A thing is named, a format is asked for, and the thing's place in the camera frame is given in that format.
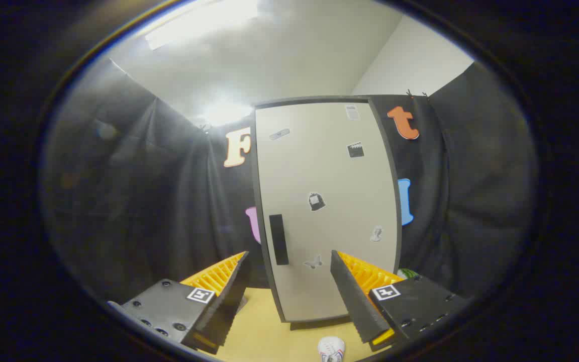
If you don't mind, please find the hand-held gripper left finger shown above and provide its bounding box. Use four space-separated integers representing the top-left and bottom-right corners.
119 250 251 355

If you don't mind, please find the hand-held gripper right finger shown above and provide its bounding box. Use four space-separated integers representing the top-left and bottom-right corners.
330 249 467 352

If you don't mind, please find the white shoe with chevron stripes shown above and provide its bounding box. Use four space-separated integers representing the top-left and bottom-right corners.
318 337 346 362

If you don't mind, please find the white shoe cabinet door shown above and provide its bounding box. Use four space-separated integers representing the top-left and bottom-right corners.
254 102 397 322

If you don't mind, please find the grey shoe cabinet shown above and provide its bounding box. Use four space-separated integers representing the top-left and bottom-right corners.
250 96 404 323

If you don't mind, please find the black backdrop cloth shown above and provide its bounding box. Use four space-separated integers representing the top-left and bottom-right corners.
43 58 536 302

